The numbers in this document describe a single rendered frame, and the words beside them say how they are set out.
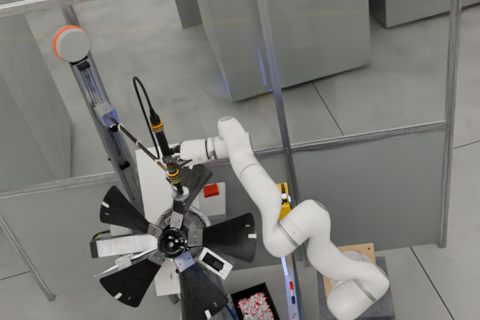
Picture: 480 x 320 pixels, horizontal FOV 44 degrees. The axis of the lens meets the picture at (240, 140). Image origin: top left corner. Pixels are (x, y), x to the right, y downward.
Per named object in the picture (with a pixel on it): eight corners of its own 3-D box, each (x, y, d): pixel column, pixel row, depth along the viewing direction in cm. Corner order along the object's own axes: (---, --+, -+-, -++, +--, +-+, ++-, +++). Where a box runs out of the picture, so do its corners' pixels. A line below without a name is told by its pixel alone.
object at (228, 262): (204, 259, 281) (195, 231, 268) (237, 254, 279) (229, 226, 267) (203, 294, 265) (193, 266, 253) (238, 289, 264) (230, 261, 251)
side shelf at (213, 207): (162, 195, 328) (161, 191, 326) (225, 186, 325) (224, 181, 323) (158, 227, 310) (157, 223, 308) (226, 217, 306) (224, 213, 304)
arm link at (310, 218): (350, 299, 216) (383, 270, 215) (365, 320, 205) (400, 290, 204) (269, 219, 193) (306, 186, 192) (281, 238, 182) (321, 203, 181)
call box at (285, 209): (268, 200, 291) (266, 184, 285) (289, 196, 290) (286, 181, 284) (271, 223, 279) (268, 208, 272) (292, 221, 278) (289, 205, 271)
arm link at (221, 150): (213, 141, 214) (218, 163, 219) (248, 135, 213) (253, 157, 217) (213, 131, 222) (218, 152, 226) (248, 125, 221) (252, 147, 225)
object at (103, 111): (97, 120, 277) (91, 106, 272) (111, 113, 280) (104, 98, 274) (107, 128, 270) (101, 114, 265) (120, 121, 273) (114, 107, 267)
